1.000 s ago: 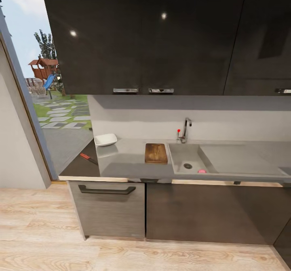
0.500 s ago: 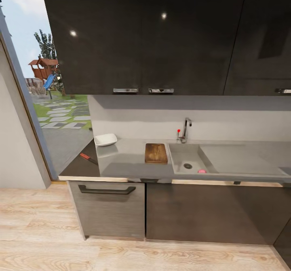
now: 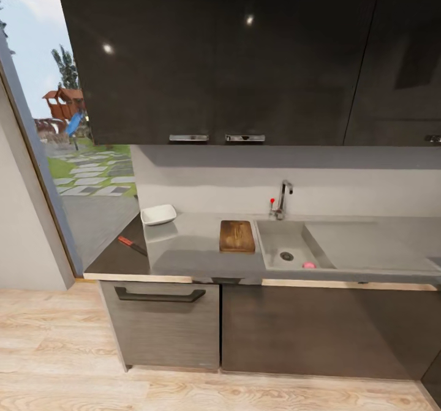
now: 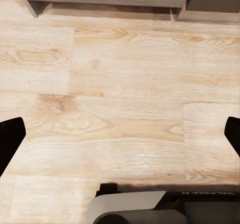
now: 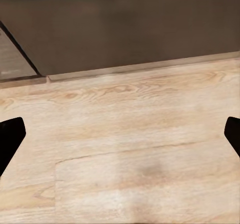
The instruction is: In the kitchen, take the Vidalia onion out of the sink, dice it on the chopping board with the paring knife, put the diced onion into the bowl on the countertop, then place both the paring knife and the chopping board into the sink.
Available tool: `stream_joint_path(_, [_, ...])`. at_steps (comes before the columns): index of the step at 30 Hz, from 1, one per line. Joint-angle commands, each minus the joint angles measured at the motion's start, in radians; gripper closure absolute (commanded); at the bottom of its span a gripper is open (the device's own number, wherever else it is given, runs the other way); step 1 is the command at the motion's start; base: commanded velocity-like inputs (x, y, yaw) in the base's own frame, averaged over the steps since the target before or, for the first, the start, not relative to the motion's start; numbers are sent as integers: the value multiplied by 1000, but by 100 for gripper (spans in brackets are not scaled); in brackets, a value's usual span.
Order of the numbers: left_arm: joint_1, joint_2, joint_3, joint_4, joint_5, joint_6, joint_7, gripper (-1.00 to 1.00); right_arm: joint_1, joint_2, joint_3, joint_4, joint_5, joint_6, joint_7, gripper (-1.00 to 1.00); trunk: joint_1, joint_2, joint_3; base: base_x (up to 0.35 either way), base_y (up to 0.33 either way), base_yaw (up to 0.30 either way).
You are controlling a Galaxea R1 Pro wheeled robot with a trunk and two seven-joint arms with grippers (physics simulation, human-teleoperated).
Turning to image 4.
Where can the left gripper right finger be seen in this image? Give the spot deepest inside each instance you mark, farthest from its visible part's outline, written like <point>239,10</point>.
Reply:
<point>232,133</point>

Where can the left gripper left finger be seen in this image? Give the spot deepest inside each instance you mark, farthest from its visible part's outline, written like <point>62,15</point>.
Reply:
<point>12,133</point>

